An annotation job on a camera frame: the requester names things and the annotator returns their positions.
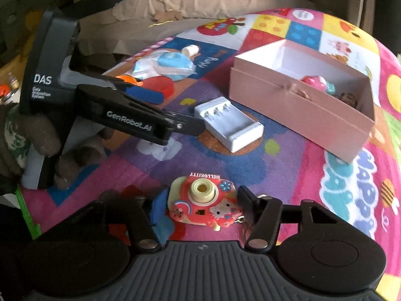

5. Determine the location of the pink cardboard box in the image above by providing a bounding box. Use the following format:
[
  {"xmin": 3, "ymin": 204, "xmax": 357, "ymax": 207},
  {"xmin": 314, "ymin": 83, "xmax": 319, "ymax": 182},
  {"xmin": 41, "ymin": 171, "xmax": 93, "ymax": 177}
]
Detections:
[{"xmin": 229, "ymin": 39, "xmax": 376, "ymax": 164}]

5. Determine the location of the small white bottle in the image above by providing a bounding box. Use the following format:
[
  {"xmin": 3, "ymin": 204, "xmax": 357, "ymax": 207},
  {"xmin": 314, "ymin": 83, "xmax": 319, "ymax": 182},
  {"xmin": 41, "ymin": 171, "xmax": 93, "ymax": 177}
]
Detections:
[{"xmin": 182, "ymin": 44, "xmax": 200, "ymax": 58}]

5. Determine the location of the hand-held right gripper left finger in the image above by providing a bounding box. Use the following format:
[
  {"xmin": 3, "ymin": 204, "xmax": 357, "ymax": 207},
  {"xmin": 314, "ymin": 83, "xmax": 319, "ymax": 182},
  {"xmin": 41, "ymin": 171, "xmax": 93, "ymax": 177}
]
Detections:
[{"xmin": 78, "ymin": 190, "xmax": 176, "ymax": 253}]

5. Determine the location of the person's left hand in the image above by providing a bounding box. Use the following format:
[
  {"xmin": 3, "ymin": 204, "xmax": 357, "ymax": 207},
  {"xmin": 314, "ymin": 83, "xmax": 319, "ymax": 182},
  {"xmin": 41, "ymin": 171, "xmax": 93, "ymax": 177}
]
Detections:
[{"xmin": 0, "ymin": 103, "xmax": 109, "ymax": 192}]

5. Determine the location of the blue white tissue packet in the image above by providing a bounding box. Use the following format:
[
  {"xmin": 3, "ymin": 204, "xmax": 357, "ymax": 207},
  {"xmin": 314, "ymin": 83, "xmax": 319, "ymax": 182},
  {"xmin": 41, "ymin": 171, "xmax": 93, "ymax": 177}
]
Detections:
[{"xmin": 132, "ymin": 50, "xmax": 195, "ymax": 81}]

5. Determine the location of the orange plastic toy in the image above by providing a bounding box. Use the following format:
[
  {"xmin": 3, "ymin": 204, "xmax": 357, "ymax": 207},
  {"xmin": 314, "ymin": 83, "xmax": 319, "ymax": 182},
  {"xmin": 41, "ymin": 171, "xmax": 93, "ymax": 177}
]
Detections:
[{"xmin": 115, "ymin": 74, "xmax": 141, "ymax": 86}]

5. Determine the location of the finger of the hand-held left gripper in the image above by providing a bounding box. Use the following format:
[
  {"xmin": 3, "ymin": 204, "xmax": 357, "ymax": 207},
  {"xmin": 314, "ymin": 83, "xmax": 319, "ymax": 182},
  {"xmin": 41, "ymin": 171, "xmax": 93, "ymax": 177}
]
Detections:
[
  {"xmin": 69, "ymin": 53, "xmax": 164, "ymax": 104},
  {"xmin": 73, "ymin": 84, "xmax": 207, "ymax": 146}
]

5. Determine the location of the red plastic disc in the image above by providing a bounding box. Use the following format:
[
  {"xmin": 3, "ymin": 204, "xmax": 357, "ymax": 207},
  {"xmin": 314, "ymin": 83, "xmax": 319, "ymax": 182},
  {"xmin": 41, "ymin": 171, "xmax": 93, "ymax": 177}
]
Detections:
[{"xmin": 142, "ymin": 76, "xmax": 174, "ymax": 98}]

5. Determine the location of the pink pig toy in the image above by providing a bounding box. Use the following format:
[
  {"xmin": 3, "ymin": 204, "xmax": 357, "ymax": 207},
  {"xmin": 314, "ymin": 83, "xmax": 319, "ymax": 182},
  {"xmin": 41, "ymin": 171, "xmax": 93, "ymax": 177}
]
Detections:
[{"xmin": 301, "ymin": 74, "xmax": 336, "ymax": 95}]

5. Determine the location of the white battery charger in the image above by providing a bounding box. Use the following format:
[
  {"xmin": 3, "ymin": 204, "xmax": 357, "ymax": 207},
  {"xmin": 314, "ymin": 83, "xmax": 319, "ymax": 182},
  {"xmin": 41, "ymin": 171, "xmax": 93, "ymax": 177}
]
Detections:
[{"xmin": 194, "ymin": 97, "xmax": 264, "ymax": 154}]

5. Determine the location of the colourful cartoon play mat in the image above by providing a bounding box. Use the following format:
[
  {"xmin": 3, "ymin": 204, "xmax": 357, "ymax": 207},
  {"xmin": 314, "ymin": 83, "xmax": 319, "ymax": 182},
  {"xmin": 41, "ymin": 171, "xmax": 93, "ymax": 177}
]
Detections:
[{"xmin": 19, "ymin": 8, "xmax": 401, "ymax": 301}]

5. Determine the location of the pink toy camera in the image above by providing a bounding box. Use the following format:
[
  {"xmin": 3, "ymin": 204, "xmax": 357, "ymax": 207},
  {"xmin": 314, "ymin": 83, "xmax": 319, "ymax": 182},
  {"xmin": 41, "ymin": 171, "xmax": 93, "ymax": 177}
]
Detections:
[{"xmin": 166, "ymin": 172, "xmax": 237, "ymax": 231}]

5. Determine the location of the beige bed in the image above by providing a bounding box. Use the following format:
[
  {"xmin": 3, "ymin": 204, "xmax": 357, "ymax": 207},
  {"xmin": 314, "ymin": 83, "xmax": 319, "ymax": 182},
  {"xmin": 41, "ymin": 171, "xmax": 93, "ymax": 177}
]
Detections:
[{"xmin": 78, "ymin": 0, "xmax": 367, "ymax": 66}]

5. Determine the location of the metal can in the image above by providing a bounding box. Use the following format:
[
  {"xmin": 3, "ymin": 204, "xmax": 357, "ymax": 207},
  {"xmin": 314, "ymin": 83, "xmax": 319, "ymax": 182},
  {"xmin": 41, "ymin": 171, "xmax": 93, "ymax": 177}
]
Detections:
[{"xmin": 0, "ymin": 72, "xmax": 21, "ymax": 104}]

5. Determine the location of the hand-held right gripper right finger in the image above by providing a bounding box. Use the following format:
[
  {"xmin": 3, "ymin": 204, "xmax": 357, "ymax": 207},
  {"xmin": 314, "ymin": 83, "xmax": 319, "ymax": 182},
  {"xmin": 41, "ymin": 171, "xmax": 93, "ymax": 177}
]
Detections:
[{"xmin": 236, "ymin": 186, "xmax": 345, "ymax": 253}]

